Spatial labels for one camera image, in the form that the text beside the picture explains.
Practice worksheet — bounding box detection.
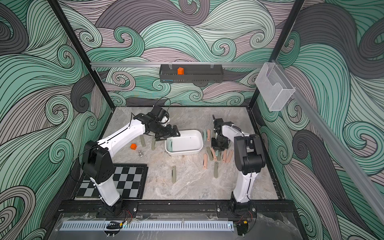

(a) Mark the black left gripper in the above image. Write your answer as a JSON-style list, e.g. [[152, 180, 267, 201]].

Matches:
[[151, 123, 181, 142]]

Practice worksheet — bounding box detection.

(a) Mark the pink fruit knife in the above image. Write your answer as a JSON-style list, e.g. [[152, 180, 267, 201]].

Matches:
[[211, 148, 218, 162]]

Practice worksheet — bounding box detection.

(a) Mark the white storage box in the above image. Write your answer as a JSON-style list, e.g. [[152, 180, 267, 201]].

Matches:
[[165, 130, 204, 156]]

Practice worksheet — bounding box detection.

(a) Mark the olive knife box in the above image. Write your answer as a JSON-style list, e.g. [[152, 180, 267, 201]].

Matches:
[[172, 166, 177, 184]]

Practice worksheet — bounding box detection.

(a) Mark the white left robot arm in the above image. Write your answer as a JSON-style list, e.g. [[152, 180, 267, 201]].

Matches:
[[81, 112, 181, 217]]

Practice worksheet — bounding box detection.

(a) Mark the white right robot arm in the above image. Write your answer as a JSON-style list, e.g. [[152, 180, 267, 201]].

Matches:
[[211, 118, 266, 216]]

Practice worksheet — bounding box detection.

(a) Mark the black white checkerboard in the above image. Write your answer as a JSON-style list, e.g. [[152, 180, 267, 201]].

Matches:
[[74, 164, 149, 200]]

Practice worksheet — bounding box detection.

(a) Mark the orange block on shelf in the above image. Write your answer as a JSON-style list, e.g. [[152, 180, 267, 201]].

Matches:
[[177, 67, 185, 75]]

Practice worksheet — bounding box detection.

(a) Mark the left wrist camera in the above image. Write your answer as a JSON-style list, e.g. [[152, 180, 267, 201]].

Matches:
[[151, 106, 170, 125]]

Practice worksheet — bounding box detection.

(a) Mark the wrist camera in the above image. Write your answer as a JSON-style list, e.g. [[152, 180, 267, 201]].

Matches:
[[214, 118, 234, 130], [151, 106, 170, 125]]

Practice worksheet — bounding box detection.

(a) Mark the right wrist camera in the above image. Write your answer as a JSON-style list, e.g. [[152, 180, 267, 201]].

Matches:
[[214, 118, 234, 130]]

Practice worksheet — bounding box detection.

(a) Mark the black wall shelf tray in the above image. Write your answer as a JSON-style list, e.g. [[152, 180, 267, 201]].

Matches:
[[159, 65, 224, 86]]

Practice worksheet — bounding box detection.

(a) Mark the clear acrylic wall holder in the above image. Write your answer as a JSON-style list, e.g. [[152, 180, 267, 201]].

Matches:
[[255, 62, 296, 112]]

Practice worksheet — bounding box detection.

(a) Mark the white slotted cable duct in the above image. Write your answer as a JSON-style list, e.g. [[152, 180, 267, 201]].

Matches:
[[59, 220, 235, 232]]

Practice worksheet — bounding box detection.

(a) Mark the aluminium wall rail back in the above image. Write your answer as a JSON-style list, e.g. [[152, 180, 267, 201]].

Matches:
[[90, 61, 264, 69]]

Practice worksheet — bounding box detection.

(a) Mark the aluminium wall rail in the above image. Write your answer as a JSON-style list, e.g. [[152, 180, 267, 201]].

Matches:
[[90, 61, 264, 69], [272, 60, 384, 223]]

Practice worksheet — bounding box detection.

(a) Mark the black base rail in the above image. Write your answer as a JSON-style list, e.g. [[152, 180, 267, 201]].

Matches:
[[59, 200, 299, 219]]

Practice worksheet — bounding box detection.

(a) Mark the black corner frame post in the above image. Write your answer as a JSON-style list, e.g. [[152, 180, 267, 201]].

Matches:
[[48, 0, 116, 112]]

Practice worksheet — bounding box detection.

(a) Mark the black right corner post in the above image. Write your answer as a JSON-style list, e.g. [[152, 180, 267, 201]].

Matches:
[[247, 0, 306, 109]]

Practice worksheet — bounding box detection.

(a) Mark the aluminium wall rail right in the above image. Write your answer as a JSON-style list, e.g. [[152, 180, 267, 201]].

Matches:
[[272, 60, 384, 223]]

